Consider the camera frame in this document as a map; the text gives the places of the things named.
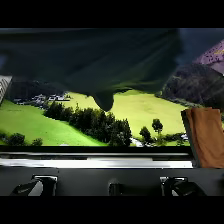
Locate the dark green garment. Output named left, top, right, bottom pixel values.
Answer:
left=0, top=28, right=184, bottom=113

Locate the grey garment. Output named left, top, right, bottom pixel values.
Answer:
left=180, top=109, right=202, bottom=169

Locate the orange garment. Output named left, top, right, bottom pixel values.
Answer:
left=185, top=106, right=224, bottom=169

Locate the purple garment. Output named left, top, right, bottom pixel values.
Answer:
left=193, top=39, right=224, bottom=75

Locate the silver frame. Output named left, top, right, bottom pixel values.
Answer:
left=0, top=151, right=195, bottom=197

